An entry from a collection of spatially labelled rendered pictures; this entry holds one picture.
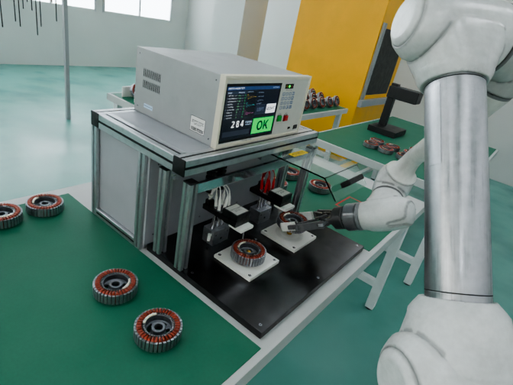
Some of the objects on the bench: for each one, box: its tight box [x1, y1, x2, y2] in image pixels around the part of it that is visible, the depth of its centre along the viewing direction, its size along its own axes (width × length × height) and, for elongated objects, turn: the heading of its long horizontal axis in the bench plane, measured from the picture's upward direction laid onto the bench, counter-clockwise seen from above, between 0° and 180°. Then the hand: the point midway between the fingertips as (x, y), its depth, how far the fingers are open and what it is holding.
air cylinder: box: [202, 220, 230, 246], centre depth 125 cm, size 5×8×6 cm
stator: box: [133, 308, 182, 353], centre depth 88 cm, size 11×11×4 cm
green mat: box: [0, 193, 261, 385], centre depth 92 cm, size 94×61×1 cm, turn 30°
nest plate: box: [261, 223, 316, 253], centre depth 137 cm, size 15×15×1 cm
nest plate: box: [214, 245, 279, 282], centre depth 118 cm, size 15×15×1 cm
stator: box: [92, 268, 138, 305], centre depth 98 cm, size 11×11×4 cm
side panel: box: [91, 124, 148, 250], centre depth 118 cm, size 28×3×32 cm, turn 30°
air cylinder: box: [250, 202, 272, 225], centre depth 143 cm, size 5×8×6 cm
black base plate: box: [147, 199, 364, 339], centre depth 129 cm, size 47×64×2 cm
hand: (293, 221), depth 134 cm, fingers closed on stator, 11 cm apart
